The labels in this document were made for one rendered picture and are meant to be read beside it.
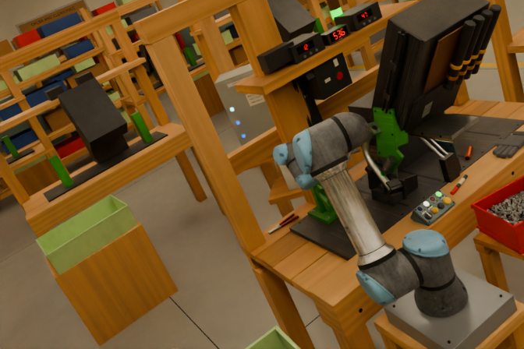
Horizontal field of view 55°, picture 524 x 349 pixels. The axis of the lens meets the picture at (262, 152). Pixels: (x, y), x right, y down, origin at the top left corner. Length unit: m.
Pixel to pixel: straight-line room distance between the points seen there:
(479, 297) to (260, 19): 1.30
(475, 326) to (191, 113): 1.22
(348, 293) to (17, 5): 10.42
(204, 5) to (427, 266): 1.24
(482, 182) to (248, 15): 1.13
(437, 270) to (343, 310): 0.42
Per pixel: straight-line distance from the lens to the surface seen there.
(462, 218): 2.09
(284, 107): 2.19
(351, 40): 2.24
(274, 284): 2.37
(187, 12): 2.00
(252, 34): 2.11
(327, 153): 1.41
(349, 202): 1.43
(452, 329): 1.57
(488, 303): 1.62
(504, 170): 2.23
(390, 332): 1.69
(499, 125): 2.58
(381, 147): 2.15
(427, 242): 1.49
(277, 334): 1.70
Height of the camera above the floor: 2.01
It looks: 21 degrees down
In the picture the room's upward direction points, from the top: 23 degrees counter-clockwise
